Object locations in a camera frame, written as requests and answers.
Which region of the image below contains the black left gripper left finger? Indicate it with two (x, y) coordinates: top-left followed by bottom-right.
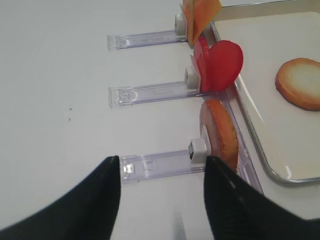
(0, 156), (121, 240)

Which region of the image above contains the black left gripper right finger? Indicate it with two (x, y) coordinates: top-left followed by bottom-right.
(203, 156), (320, 240)

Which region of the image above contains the upright bread slice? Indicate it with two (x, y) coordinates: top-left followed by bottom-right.
(200, 99), (239, 171)

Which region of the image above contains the bread slice on tray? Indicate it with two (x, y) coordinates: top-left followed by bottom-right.
(275, 58), (320, 111)

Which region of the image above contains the red tomato slice inner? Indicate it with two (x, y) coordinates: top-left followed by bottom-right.
(201, 40), (244, 92)

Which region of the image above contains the red tomato slice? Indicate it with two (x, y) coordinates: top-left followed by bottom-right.
(193, 35), (210, 93)
(201, 40), (244, 92)

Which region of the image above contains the red tomato slice outer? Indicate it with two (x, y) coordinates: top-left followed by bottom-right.
(193, 35), (210, 93)

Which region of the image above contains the orange cheese slice inner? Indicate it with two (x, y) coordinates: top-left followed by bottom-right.
(192, 0), (222, 43)

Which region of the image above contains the orange cheese slice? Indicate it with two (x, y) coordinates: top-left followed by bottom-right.
(181, 0), (196, 46)
(192, 0), (222, 43)

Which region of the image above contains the orange cheese slice outer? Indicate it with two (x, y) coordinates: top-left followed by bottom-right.
(181, 0), (196, 46)

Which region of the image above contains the clear left rack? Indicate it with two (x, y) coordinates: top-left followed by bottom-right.
(107, 14), (263, 192)

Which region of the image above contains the white metal tray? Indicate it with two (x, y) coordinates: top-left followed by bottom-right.
(211, 0), (320, 184)

